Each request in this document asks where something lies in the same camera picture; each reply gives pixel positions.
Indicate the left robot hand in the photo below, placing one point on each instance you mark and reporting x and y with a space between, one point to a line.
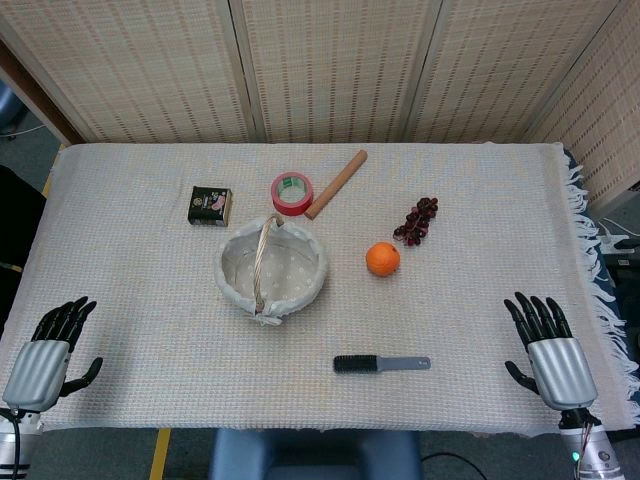
37 367

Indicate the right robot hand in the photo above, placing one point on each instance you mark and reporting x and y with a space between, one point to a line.
560 367

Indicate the orange fruit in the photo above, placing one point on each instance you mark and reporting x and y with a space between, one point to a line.
383 258

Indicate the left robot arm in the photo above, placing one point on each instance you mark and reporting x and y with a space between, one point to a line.
12 445

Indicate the white woven tablecloth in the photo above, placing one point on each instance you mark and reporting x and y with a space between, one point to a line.
200 310

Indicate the grey fabric basket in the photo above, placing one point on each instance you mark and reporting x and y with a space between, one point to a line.
272 270

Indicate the white power strip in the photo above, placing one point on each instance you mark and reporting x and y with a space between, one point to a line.
612 242

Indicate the dark red grape bunch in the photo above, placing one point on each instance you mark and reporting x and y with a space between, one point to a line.
416 222

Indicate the black luncheon meat can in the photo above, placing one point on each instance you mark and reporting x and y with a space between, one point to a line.
210 205

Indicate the wooden rolling pin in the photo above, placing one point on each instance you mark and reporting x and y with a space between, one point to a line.
336 184

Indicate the red tape roll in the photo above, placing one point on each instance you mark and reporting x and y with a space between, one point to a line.
292 194

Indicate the bamboo folding screen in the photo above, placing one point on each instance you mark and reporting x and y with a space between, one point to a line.
320 65

